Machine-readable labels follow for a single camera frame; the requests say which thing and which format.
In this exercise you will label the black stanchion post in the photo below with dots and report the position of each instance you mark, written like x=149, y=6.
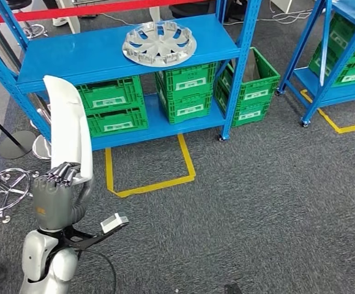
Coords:
x=17, y=146

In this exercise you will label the brown cardboard insert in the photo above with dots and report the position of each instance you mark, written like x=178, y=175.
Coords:
x=252, y=67

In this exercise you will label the blue metal shelf rack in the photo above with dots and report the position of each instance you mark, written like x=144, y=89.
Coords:
x=88, y=52
x=310, y=79

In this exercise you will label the grey plastic wheel cover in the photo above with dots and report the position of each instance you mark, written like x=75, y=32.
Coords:
x=159, y=46

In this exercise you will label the white curved plastic part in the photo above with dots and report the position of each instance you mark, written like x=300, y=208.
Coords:
x=69, y=125

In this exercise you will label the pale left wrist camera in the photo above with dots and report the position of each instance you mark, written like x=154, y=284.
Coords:
x=115, y=222

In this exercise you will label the red barrier tape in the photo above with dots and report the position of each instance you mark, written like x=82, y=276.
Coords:
x=73, y=10

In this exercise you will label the black robot base tip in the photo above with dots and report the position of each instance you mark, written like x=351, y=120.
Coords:
x=232, y=289

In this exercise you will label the chrome stanchion post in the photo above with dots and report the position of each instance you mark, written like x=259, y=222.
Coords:
x=0, y=40

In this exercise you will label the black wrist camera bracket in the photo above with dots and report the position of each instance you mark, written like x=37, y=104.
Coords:
x=85, y=241

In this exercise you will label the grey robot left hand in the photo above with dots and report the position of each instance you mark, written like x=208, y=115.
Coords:
x=51, y=203

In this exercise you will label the white desk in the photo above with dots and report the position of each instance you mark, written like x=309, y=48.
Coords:
x=70, y=20

